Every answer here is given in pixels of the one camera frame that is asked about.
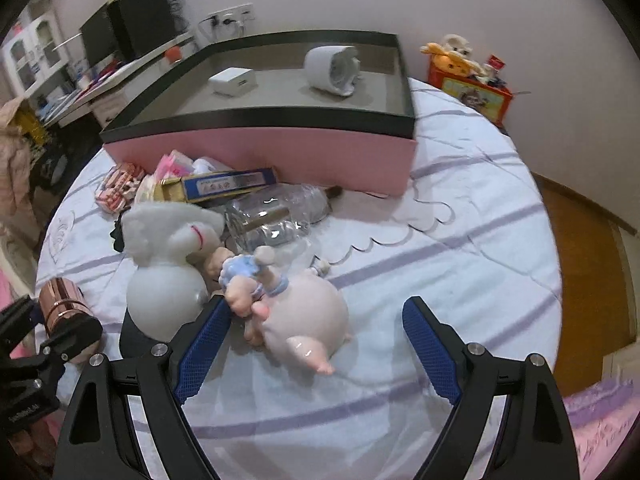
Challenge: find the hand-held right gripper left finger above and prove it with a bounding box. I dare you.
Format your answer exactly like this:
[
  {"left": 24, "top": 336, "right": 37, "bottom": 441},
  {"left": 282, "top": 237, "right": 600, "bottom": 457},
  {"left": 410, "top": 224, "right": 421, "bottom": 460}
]
[{"left": 52, "top": 295, "right": 232, "bottom": 480}]

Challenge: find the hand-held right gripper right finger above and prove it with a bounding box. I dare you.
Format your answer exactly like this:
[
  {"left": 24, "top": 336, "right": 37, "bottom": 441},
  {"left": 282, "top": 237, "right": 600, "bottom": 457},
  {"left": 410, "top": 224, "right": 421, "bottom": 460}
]
[{"left": 401, "top": 296, "right": 581, "bottom": 480}]

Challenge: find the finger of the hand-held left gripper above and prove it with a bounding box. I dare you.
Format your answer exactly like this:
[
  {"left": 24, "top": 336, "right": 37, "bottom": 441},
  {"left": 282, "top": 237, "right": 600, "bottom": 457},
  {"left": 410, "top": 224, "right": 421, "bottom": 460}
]
[{"left": 39, "top": 316, "right": 104, "bottom": 367}]

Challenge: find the rose gold cylinder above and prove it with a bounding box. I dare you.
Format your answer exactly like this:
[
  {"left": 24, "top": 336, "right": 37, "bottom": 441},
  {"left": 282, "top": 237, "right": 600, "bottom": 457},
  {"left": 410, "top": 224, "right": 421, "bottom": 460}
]
[{"left": 37, "top": 276, "right": 103, "bottom": 363}]

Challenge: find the white plush toy with ball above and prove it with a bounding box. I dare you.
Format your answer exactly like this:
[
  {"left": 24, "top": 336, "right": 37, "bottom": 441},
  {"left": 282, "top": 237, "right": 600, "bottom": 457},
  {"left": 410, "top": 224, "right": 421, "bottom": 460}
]
[{"left": 121, "top": 202, "right": 226, "bottom": 341}]

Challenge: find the pink pig figurine with doll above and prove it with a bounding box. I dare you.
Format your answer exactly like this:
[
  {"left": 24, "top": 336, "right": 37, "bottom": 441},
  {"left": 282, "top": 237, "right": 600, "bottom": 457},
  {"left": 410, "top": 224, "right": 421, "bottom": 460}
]
[{"left": 202, "top": 246, "right": 356, "bottom": 376}]

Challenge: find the clear plastic bottle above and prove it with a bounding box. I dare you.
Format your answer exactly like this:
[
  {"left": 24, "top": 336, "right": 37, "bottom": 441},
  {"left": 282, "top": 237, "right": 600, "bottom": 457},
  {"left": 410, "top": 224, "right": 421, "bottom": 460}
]
[{"left": 225, "top": 183, "right": 333, "bottom": 256}]

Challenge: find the long blue gold box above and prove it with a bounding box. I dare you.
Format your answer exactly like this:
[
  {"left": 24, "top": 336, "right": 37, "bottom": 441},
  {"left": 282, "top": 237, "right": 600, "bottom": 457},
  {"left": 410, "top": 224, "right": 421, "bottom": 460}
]
[{"left": 154, "top": 167, "right": 281, "bottom": 206}]

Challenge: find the pink printed packet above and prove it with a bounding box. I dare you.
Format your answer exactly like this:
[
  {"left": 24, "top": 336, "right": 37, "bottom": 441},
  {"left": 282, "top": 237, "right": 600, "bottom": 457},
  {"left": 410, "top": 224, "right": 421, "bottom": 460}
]
[{"left": 157, "top": 150, "right": 221, "bottom": 181}]

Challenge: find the pink storage box black rim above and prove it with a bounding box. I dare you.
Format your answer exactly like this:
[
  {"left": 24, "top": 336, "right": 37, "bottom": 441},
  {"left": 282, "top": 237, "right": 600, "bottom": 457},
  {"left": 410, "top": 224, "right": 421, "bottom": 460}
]
[{"left": 99, "top": 31, "right": 418, "bottom": 197}]

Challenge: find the white striped bedsheet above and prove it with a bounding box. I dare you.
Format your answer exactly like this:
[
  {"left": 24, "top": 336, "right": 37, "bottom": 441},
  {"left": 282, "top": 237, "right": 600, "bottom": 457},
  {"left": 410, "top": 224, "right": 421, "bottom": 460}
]
[{"left": 35, "top": 77, "right": 566, "bottom": 480}]

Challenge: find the red white patterned packet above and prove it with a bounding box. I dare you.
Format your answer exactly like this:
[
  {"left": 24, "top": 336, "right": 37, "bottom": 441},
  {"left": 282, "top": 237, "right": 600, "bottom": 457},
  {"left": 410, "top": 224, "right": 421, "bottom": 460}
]
[{"left": 95, "top": 161, "right": 146, "bottom": 213}]

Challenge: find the pink jacket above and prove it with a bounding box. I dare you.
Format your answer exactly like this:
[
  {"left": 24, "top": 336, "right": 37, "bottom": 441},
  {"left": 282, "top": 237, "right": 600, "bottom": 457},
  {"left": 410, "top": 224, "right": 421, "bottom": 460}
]
[{"left": 0, "top": 97, "right": 43, "bottom": 261}]

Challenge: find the black office chair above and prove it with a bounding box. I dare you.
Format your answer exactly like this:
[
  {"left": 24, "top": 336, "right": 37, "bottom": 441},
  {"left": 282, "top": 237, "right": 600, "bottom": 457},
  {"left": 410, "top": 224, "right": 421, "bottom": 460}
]
[{"left": 37, "top": 125, "right": 76, "bottom": 196}]

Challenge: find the purple printed bedding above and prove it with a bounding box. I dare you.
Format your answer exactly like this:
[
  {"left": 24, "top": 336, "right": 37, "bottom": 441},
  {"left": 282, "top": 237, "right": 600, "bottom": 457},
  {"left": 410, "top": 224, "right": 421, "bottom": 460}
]
[{"left": 562, "top": 377, "right": 632, "bottom": 480}]

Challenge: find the orange toy crate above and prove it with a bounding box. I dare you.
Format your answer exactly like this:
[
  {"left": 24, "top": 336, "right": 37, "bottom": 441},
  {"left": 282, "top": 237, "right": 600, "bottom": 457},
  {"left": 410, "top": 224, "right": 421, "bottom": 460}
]
[{"left": 426, "top": 55, "right": 513, "bottom": 128}]

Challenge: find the white desk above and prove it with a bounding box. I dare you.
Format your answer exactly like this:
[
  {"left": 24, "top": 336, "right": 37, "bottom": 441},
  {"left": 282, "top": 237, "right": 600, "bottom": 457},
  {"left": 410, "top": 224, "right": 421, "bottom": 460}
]
[{"left": 37, "top": 30, "right": 196, "bottom": 128}]

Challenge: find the small white box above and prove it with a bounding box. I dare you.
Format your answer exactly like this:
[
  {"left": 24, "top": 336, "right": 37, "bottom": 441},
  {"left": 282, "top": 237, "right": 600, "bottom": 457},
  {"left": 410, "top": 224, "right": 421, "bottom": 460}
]
[{"left": 209, "top": 66, "right": 256, "bottom": 97}]

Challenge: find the white glass door cabinet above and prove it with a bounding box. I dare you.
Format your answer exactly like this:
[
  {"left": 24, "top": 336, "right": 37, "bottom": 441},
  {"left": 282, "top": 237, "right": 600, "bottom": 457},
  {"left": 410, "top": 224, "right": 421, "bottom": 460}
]
[{"left": 0, "top": 0, "right": 68, "bottom": 98}]

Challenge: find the yellow plush toy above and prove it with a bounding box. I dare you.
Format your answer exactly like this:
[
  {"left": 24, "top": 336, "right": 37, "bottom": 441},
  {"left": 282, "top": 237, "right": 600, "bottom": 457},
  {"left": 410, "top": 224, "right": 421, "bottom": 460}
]
[{"left": 420, "top": 40, "right": 488, "bottom": 79}]

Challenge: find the black monitor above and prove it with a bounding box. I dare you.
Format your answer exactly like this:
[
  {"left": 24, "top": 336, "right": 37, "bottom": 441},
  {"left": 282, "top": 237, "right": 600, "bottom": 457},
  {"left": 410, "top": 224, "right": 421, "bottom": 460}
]
[{"left": 80, "top": 7, "right": 119, "bottom": 68}]

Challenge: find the large black case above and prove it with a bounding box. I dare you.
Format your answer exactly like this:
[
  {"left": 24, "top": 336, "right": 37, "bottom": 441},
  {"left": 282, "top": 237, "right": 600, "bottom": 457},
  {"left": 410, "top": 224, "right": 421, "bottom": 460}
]
[{"left": 106, "top": 0, "right": 177, "bottom": 61}]

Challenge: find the white wall power strip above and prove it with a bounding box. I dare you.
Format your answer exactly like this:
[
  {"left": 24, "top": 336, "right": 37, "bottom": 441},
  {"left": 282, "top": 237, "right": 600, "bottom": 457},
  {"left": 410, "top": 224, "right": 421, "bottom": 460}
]
[{"left": 207, "top": 4, "right": 256, "bottom": 28}]

